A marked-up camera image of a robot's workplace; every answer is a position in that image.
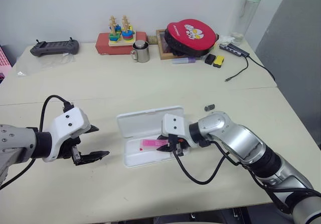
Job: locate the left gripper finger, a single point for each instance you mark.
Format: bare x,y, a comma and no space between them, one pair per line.
92,156
93,129

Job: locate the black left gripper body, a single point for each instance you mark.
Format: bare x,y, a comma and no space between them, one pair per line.
67,150

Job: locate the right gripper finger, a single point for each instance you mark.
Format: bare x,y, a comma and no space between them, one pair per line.
163,137
165,148

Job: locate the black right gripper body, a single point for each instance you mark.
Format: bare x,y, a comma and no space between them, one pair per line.
181,147

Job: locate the white plastic case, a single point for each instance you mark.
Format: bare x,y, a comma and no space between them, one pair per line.
140,126

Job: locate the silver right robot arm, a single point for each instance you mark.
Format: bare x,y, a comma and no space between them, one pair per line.
245,141

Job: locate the small dark cylinder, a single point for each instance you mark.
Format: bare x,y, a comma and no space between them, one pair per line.
210,107

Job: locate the purple highlighter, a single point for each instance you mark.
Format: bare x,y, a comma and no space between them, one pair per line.
180,61

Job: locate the red cardboard box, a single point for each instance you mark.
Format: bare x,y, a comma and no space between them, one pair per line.
101,47

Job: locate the stainless steel mug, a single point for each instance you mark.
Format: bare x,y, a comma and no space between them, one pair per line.
143,54

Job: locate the clear plastic bag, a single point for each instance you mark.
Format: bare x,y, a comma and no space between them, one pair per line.
37,63

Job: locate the wooden colourful stacking toy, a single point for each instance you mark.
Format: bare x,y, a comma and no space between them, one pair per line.
120,43

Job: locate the dark grey handheld controller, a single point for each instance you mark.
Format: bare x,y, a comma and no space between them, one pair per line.
54,47

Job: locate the small yellow black box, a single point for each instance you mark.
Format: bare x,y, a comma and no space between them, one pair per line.
218,61

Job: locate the steel weight in mug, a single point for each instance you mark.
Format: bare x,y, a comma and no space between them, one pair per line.
141,44

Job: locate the red boxing pad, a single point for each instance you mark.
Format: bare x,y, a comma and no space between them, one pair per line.
190,35

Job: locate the grey USB hub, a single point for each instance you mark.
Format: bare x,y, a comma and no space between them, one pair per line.
233,49

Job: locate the laptop with pink screen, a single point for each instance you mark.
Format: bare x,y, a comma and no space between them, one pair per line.
3,58

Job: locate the crumpled white tissue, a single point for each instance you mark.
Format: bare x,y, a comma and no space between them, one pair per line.
227,39

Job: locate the clear bottle with green lid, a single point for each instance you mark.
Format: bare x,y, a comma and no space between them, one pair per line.
247,13

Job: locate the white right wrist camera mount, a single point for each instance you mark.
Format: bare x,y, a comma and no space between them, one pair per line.
175,123

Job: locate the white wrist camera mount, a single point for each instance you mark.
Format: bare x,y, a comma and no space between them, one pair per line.
175,123
70,121

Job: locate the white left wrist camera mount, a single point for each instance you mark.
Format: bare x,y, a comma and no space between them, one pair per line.
70,121

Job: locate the wooden picture frame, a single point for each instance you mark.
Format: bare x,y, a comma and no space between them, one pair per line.
163,53

